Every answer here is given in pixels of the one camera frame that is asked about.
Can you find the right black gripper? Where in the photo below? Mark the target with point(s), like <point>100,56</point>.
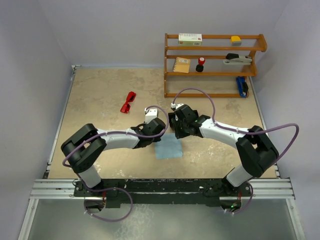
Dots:
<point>178,133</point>

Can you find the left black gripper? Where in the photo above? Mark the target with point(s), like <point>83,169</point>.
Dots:
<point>156,139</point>

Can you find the blue cleaning cloth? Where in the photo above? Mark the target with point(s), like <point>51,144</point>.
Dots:
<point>168,147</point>

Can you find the red sunglasses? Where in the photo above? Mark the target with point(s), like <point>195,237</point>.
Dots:
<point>129,99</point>

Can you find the black glasses case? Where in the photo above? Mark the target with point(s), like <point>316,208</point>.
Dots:
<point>172,119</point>

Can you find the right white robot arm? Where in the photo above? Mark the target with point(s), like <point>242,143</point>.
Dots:
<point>256,151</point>

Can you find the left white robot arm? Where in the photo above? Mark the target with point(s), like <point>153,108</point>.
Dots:
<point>83,148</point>

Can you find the red black stamp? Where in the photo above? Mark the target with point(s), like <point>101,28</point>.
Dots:
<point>200,66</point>

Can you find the tan spiral notebook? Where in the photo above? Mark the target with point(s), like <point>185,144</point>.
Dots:
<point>181,65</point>

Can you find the wooden shelf rack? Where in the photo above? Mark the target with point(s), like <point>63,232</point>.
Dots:
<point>214,49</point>

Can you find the blue black hole punch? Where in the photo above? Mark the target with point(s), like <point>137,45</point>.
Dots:
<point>242,86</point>

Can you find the grey black stapler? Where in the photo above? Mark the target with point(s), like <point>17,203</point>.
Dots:
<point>237,59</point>

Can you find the white green box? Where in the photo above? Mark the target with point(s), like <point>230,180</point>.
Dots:
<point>190,39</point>

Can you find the yellow grey tape measure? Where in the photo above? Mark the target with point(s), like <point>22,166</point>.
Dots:
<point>235,41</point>

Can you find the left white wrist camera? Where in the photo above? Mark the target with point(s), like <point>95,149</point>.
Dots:
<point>150,114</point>

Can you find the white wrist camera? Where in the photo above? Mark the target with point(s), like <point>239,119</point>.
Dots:
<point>175,106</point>
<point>150,114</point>

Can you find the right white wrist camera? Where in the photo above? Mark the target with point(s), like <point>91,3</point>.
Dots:
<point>175,106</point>

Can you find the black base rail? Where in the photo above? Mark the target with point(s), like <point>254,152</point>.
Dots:
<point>211,192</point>

